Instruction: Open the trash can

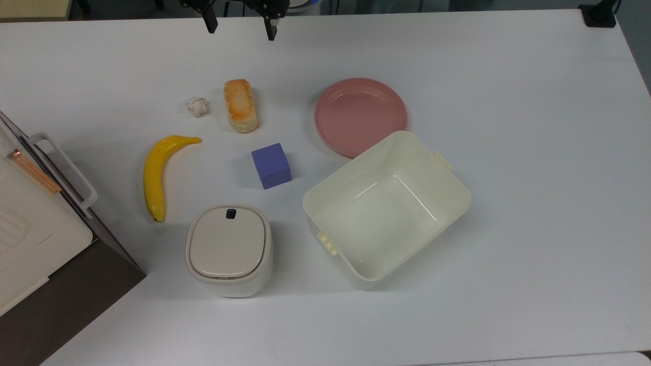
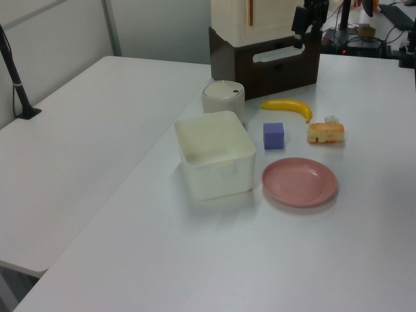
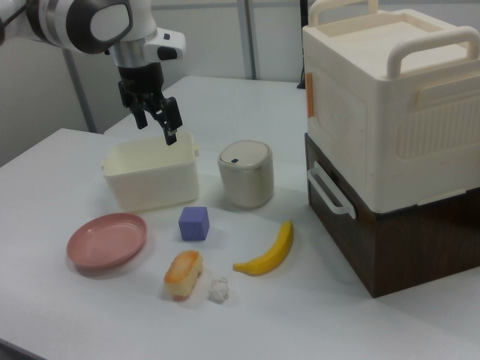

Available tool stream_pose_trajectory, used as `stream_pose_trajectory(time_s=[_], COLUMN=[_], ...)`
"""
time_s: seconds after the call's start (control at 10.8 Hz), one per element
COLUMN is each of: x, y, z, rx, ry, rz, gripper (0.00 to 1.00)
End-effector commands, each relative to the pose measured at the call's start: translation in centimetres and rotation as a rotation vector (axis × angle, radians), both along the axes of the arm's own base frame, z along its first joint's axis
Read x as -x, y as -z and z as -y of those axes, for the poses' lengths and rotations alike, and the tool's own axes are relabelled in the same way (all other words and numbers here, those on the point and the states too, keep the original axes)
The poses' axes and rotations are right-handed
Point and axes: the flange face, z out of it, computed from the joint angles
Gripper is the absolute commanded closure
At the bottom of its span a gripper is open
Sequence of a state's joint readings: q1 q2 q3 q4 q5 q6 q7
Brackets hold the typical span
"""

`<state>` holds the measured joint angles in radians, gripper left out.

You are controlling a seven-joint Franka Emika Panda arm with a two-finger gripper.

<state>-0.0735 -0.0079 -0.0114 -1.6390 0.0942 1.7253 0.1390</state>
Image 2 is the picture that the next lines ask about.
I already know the black keyboard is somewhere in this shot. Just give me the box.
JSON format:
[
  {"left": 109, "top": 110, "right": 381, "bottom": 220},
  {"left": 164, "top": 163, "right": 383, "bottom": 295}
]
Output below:
[{"left": 378, "top": 3, "right": 414, "bottom": 31}]

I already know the white square plastic bin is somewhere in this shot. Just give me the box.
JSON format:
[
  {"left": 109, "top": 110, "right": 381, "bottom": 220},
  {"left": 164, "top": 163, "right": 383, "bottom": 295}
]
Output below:
[{"left": 174, "top": 110, "right": 258, "bottom": 201}]

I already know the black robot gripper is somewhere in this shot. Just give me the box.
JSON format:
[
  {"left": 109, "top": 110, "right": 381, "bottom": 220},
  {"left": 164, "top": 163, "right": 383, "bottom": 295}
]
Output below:
[{"left": 291, "top": 0, "right": 329, "bottom": 50}]

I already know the purple foam cube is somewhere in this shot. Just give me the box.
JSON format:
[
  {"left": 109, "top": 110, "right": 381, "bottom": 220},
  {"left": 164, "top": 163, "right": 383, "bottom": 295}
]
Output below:
[{"left": 263, "top": 122, "right": 286, "bottom": 151}]

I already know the yellow banana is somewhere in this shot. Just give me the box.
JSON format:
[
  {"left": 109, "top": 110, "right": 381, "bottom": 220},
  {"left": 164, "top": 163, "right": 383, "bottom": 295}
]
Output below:
[{"left": 260, "top": 98, "right": 314, "bottom": 124}]

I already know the black camera pole with clamp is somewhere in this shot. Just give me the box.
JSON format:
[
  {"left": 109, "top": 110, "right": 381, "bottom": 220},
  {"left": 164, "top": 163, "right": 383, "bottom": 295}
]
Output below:
[{"left": 0, "top": 23, "right": 43, "bottom": 122}]

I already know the grey partition frame post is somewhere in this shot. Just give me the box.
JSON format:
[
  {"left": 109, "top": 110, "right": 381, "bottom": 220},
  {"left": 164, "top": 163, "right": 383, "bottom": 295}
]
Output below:
[{"left": 99, "top": 0, "right": 124, "bottom": 58}]

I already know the beige round lidded trash can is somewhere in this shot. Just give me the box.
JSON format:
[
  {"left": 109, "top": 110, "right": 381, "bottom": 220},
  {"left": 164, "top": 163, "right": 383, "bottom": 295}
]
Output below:
[{"left": 201, "top": 80, "right": 246, "bottom": 126}]

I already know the black monitor stand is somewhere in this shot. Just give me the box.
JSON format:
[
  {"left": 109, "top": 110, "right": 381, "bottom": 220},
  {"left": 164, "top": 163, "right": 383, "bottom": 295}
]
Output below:
[{"left": 324, "top": 0, "right": 352, "bottom": 53}]

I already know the dark brown drawer box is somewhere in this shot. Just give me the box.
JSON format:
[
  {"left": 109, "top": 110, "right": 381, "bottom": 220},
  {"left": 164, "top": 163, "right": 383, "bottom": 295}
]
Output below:
[{"left": 208, "top": 25, "right": 323, "bottom": 101}]

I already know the black table clamp mount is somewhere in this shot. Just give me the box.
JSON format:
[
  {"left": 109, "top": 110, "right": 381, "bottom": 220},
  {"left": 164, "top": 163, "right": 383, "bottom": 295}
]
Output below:
[{"left": 391, "top": 28, "right": 416, "bottom": 69}]

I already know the orange toy bread slice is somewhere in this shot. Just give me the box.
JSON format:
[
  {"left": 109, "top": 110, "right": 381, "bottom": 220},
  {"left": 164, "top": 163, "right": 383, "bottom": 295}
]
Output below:
[{"left": 306, "top": 114, "right": 346, "bottom": 145}]

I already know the pink round plate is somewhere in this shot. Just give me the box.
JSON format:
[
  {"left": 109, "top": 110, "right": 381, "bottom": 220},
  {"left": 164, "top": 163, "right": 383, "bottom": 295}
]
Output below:
[{"left": 261, "top": 157, "right": 339, "bottom": 209}]

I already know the cream toy refrigerator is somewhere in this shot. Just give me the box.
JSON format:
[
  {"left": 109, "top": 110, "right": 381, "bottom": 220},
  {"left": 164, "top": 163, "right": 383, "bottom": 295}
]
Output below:
[{"left": 210, "top": 0, "right": 308, "bottom": 47}]

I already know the black electronics box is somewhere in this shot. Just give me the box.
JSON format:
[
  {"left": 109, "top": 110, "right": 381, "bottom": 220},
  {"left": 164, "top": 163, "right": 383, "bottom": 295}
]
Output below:
[{"left": 344, "top": 38, "right": 384, "bottom": 58}]

